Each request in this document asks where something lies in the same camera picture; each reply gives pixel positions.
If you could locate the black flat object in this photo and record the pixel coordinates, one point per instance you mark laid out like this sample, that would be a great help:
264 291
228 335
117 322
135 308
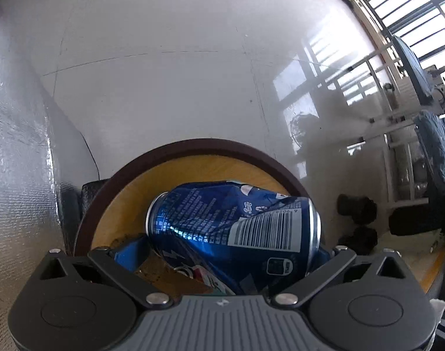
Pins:
414 223

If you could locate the white foam piece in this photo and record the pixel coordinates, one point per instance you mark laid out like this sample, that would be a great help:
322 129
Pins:
438 305

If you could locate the silver foil sheet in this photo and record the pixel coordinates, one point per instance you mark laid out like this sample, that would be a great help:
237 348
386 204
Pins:
21 172

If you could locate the yellow bin with brown rim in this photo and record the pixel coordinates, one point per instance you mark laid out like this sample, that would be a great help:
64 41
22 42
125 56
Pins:
134 166

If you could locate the white metal rack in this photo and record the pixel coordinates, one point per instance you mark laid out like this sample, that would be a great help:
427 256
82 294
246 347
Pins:
394 146

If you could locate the crushed blue drink can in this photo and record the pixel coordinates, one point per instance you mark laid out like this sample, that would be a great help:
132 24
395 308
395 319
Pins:
215 219

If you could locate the black dumbbell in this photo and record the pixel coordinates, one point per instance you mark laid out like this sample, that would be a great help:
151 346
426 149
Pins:
360 240
356 208

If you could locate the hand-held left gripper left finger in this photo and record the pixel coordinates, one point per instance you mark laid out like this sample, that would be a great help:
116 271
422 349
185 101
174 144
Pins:
131 255

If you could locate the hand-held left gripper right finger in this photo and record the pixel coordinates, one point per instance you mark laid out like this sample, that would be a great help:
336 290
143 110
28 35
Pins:
326 267

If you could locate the chair with blue cloth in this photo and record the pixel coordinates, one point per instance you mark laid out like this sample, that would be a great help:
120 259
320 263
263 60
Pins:
438 153

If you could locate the dark flat panel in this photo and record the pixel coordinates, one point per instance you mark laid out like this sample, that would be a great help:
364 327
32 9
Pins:
410 67

